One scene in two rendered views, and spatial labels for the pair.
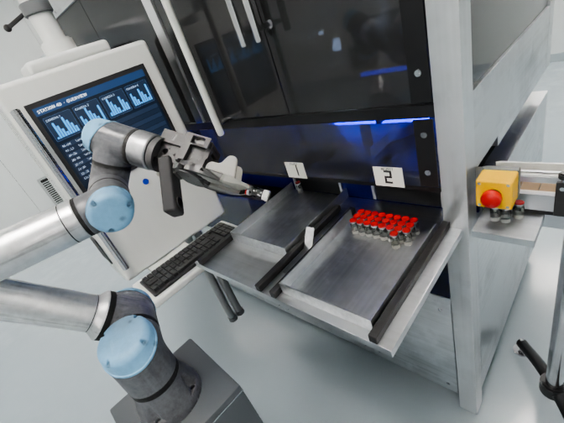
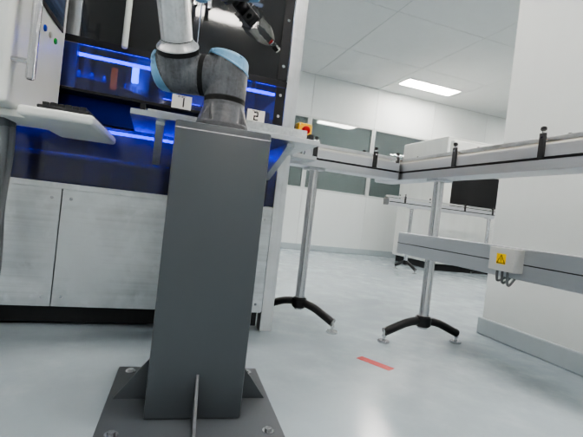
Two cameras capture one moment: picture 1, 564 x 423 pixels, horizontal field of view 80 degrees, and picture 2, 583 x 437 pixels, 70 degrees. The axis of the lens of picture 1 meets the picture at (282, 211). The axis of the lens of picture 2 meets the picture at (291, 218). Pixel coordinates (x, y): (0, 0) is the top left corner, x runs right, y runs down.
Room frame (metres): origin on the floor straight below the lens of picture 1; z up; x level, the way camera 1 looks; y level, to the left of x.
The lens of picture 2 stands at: (-0.07, 1.46, 0.58)
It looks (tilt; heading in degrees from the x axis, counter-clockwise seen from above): 1 degrees down; 290
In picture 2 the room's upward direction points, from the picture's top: 6 degrees clockwise
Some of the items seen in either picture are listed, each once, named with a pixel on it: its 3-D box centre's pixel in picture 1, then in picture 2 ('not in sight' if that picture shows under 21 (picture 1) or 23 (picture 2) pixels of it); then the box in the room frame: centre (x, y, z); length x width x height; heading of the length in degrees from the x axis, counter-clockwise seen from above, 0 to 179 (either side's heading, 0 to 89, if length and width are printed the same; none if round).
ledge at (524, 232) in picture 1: (509, 221); (299, 158); (0.63, -0.52, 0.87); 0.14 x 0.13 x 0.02; 128
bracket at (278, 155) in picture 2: not in sight; (277, 163); (0.62, -0.22, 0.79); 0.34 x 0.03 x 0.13; 128
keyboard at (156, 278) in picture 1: (191, 254); (79, 120); (1.12, 0.38, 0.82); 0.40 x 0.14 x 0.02; 125
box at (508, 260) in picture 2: not in sight; (506, 259); (-0.33, -0.32, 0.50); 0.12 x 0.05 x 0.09; 128
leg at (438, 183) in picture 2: not in sight; (430, 254); (-0.05, -0.78, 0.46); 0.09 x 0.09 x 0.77; 38
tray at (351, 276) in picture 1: (358, 258); (264, 135); (0.66, -0.14, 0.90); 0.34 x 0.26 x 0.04; 128
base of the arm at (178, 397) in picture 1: (162, 385); (223, 116); (0.55, 0.41, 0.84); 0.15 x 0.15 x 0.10
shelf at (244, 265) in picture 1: (319, 242); (221, 137); (0.83, -0.07, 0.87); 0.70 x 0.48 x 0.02; 38
